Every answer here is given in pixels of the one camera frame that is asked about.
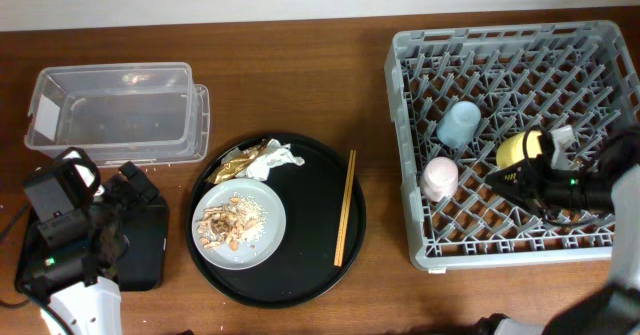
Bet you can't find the yellow bowl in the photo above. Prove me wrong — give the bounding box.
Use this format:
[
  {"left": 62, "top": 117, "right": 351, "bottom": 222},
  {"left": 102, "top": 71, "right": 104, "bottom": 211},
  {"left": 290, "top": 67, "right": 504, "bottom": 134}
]
[{"left": 496, "top": 130, "right": 542, "bottom": 169}]

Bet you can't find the pink cup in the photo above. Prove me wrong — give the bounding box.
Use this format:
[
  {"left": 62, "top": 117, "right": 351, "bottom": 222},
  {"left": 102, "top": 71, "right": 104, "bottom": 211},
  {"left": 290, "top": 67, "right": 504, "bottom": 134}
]
[{"left": 419, "top": 157, "right": 459, "bottom": 202}]

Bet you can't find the blue cup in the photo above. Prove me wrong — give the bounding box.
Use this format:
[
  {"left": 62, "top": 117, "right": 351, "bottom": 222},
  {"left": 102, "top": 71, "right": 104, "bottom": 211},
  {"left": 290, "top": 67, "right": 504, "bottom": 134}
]
[{"left": 436, "top": 101, "right": 481, "bottom": 149}]

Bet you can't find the gold snack wrapper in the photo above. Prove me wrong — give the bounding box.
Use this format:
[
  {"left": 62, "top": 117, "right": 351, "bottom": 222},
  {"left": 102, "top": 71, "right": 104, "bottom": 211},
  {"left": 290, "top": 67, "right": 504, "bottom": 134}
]
[{"left": 205, "top": 140, "right": 268, "bottom": 185}]

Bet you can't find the white tissue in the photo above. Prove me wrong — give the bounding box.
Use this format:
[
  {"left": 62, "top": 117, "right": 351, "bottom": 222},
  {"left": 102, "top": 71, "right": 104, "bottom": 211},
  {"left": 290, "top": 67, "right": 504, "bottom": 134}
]
[{"left": 221, "top": 138, "right": 305, "bottom": 182}]

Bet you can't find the wooden chopstick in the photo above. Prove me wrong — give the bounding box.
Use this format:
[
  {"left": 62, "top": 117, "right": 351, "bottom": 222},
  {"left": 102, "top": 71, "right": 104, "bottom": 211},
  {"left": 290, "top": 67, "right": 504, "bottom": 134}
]
[
  {"left": 336, "top": 149, "right": 358, "bottom": 268},
  {"left": 333, "top": 149, "right": 354, "bottom": 268}
]

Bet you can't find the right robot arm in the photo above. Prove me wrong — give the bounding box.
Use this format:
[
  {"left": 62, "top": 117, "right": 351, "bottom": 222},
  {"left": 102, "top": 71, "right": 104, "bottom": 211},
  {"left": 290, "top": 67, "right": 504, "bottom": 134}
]
[{"left": 469, "top": 123, "right": 639, "bottom": 335}]

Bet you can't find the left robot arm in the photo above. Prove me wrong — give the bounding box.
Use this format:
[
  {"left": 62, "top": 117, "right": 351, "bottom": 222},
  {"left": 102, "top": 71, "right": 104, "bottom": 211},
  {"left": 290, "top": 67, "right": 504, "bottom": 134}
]
[{"left": 15, "top": 147, "right": 169, "bottom": 334}]

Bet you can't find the grey dishwasher rack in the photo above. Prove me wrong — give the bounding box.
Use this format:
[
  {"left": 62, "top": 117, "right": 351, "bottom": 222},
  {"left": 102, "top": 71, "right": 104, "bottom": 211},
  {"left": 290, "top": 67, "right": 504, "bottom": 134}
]
[{"left": 384, "top": 21, "right": 639, "bottom": 273}]

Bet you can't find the black rectangular tray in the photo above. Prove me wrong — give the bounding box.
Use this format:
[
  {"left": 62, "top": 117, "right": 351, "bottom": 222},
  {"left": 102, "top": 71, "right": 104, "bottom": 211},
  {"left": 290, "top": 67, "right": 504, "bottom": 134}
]
[{"left": 15, "top": 197, "right": 169, "bottom": 299}]

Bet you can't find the clear plastic bin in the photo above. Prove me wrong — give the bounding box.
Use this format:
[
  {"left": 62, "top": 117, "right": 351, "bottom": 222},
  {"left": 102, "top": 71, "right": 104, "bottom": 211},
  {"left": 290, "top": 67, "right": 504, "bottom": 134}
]
[{"left": 24, "top": 62, "right": 211, "bottom": 168}]

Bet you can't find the food scraps pile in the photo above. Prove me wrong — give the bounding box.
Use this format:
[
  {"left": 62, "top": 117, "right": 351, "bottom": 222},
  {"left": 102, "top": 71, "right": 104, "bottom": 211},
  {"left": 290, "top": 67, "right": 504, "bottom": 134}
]
[{"left": 196, "top": 195, "right": 266, "bottom": 251}]

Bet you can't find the grey plate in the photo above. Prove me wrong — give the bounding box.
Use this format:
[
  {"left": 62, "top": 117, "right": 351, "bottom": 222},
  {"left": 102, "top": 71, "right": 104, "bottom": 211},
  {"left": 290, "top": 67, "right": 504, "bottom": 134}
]
[{"left": 187, "top": 179, "right": 286, "bottom": 271}]

